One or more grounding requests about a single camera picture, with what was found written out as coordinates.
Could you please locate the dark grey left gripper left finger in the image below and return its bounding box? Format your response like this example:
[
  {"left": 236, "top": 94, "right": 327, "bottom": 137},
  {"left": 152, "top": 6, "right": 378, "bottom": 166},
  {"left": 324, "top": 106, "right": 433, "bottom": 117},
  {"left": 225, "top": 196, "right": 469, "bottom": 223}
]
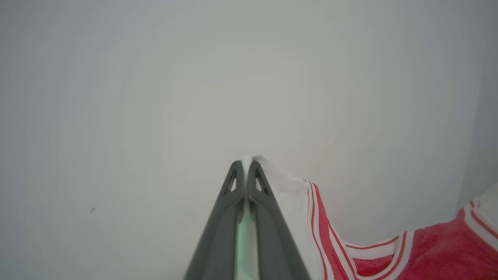
[{"left": 183, "top": 160, "right": 246, "bottom": 280}]

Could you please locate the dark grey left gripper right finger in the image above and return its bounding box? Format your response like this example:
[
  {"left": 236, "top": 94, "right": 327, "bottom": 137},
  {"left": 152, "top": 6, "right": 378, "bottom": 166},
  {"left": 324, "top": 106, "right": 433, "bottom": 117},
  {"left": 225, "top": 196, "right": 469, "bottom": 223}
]
[{"left": 247, "top": 160, "right": 312, "bottom": 280}]

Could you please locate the red white striped jersey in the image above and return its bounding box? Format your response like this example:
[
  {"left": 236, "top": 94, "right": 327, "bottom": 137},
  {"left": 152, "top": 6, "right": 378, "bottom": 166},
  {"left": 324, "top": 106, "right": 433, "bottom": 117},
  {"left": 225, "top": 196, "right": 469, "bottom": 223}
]
[{"left": 241, "top": 156, "right": 498, "bottom": 280}]

